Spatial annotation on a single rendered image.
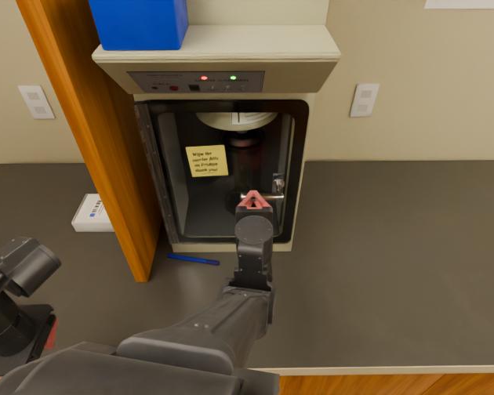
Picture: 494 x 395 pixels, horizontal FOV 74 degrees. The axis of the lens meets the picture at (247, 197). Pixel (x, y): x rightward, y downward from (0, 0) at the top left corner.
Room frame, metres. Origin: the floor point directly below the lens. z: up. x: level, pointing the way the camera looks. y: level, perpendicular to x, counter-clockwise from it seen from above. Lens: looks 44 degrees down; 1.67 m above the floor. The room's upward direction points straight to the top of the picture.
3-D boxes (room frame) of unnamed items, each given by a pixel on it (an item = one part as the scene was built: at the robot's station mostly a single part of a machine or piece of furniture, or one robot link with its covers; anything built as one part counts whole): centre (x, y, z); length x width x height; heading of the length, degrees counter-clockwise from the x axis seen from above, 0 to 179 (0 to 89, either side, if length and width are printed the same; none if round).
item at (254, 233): (0.29, 0.00, 1.24); 0.12 x 0.09 x 0.11; 170
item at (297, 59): (0.49, 0.04, 1.46); 0.32 x 0.11 x 0.10; 91
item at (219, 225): (0.53, 0.04, 1.19); 0.30 x 0.01 x 0.40; 90
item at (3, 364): (0.21, 0.34, 1.21); 0.10 x 0.07 x 0.07; 1
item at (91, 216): (0.67, 0.41, 0.96); 0.16 x 0.12 x 0.04; 90
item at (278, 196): (0.50, -0.03, 1.20); 0.10 x 0.05 x 0.03; 90
